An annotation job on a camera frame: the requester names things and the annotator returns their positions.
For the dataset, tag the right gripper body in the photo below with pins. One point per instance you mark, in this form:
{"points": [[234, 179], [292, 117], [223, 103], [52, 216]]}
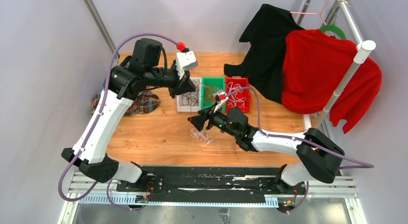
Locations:
{"points": [[218, 120]]}

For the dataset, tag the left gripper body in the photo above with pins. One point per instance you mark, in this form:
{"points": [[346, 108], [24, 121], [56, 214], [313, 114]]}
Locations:
{"points": [[176, 84]]}

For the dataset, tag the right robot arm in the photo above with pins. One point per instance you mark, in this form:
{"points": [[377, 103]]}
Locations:
{"points": [[319, 157]]}

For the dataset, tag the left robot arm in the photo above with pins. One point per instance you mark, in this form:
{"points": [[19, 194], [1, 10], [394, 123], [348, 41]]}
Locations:
{"points": [[126, 82]]}

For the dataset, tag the white plastic bin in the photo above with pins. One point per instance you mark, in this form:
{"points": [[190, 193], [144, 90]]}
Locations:
{"points": [[190, 102]]}

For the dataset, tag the green plastic bin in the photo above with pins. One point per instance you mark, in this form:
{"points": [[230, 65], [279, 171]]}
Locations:
{"points": [[209, 86]]}

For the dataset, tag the red plastic bin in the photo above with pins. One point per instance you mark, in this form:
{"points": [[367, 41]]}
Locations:
{"points": [[242, 98]]}

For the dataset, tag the plaid flannel shirt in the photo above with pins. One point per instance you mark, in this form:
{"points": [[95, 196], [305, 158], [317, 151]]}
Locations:
{"points": [[145, 103]]}

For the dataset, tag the black t-shirt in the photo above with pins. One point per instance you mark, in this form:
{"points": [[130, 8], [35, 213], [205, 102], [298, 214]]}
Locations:
{"points": [[263, 63]]}

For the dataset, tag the red sweater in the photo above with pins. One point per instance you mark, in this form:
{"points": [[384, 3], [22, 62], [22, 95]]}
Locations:
{"points": [[313, 67]]}

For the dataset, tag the green hanger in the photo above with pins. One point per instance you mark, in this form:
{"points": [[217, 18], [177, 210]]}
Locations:
{"points": [[334, 29]]}

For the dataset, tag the white clothes rack pole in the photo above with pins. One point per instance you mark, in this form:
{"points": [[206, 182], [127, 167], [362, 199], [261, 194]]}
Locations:
{"points": [[364, 49]]}

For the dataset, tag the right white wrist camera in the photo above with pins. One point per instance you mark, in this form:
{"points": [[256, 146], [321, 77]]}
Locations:
{"points": [[220, 98]]}

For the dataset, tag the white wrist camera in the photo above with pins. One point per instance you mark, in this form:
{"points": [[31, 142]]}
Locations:
{"points": [[185, 62], [220, 98]]}

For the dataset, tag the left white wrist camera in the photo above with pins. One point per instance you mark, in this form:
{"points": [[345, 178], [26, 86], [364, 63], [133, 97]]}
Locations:
{"points": [[185, 62]]}

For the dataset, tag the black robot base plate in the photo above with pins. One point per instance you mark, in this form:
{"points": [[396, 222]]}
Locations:
{"points": [[200, 184]]}

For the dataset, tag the aluminium frame rail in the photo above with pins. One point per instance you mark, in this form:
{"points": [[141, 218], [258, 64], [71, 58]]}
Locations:
{"points": [[100, 24]]}

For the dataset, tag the pink wire hanger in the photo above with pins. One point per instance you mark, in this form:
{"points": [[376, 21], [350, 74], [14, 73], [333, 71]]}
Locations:
{"points": [[304, 12]]}

